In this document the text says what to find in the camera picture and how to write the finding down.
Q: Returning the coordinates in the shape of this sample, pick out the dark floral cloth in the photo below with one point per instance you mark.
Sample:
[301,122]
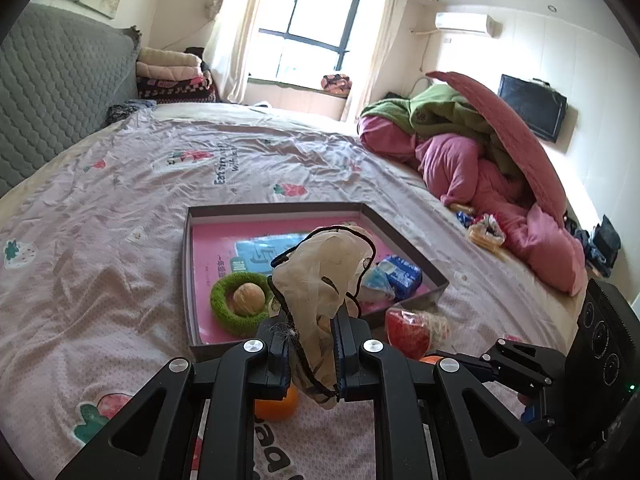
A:
[130,110]

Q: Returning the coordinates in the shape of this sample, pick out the green blanket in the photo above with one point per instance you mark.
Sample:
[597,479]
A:
[440,110]

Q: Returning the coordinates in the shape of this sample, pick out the blue snack packet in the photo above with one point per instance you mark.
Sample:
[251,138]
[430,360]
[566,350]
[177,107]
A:
[400,275]

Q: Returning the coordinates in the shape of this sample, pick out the dusty red quilted cushion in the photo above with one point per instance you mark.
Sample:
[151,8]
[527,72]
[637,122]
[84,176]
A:
[515,130]

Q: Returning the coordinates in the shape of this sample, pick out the grey quilted headboard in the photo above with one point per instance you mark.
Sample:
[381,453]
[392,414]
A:
[60,85]

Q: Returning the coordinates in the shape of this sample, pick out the orange patterned cloth bundle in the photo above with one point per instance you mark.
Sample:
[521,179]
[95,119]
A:
[336,84]

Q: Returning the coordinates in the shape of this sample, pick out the pink quilt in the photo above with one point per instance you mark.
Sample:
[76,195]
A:
[450,165]

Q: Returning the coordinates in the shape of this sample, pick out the shallow grey cardboard box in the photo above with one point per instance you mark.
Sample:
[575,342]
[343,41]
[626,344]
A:
[275,211]

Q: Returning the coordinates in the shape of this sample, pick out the white air conditioner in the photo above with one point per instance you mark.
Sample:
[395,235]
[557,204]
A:
[462,22]

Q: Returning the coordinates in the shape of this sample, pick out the cream folded blanket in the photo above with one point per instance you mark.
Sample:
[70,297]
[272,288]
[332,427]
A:
[167,56]

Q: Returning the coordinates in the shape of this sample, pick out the pink book blue label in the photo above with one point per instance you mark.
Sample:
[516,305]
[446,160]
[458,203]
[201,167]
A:
[215,250]

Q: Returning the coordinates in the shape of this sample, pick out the green fuzzy scrunchie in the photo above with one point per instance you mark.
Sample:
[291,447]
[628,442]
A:
[220,305]

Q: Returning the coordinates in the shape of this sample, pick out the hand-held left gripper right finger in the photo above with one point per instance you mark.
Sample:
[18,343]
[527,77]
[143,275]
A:
[350,360]

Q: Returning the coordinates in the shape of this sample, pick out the beige round ball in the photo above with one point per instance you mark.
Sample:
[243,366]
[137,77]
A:
[248,298]

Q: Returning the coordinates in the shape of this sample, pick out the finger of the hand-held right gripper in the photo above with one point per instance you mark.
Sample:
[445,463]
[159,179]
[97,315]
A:
[520,365]
[537,412]

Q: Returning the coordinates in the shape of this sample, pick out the black garment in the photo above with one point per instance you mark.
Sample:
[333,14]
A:
[197,57]

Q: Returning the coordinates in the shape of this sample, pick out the red and white snack bag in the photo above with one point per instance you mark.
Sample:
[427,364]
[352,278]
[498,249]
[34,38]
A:
[407,332]

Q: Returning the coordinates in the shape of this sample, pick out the dark bag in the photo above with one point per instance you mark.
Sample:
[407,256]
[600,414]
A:
[397,96]

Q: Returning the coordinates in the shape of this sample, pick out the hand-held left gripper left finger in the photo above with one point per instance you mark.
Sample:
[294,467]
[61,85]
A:
[272,365]

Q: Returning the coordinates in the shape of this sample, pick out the clear bag of biscuits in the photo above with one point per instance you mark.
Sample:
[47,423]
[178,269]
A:
[486,232]

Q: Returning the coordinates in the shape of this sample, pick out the black framed window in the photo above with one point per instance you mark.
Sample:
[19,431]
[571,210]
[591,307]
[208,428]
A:
[310,20]

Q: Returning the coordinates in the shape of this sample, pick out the small blue wrapped snack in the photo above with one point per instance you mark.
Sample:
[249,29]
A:
[463,218]

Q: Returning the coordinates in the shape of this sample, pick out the dark clothes pile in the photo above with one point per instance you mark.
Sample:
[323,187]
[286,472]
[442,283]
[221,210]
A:
[597,247]

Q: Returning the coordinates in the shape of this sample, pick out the beige mesh bag black trim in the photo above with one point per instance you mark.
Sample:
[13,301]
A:
[320,280]

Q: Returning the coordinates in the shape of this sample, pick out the dark patterned folded blanket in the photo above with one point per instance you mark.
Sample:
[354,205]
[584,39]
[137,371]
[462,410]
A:
[175,90]

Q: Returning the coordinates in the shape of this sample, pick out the yellow wrapped snack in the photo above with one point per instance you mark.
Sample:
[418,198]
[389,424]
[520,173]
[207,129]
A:
[459,207]

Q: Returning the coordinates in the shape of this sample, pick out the black flat television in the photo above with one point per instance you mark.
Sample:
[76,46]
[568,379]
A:
[532,107]

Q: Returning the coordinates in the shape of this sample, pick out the cream curtain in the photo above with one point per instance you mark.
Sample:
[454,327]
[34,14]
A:
[375,50]
[235,35]

